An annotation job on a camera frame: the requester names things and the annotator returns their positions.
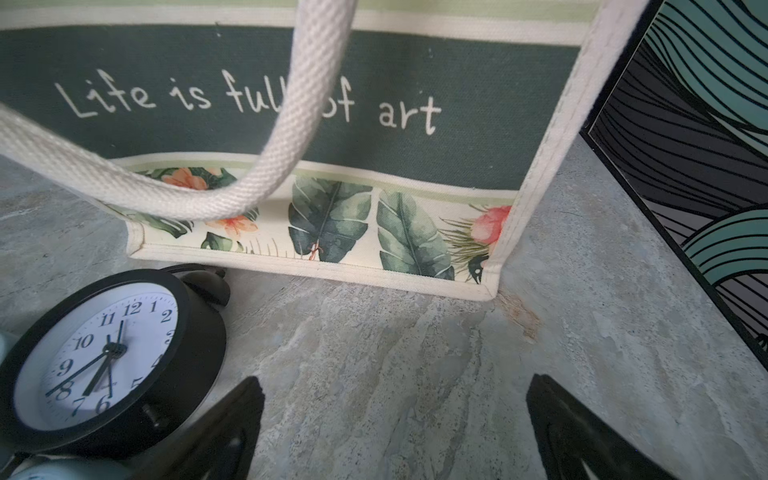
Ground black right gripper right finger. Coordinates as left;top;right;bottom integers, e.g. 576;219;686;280
526;374;673;479

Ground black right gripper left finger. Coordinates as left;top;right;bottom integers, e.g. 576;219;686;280
132;376;265;479

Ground pale blue twin-bell alarm clock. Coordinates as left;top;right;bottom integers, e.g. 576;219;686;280
1;325;131;479

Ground small black alarm clock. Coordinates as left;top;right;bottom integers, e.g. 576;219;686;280
1;264;231;459

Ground floral canvas tote bag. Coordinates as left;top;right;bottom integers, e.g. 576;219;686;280
1;1;647;301

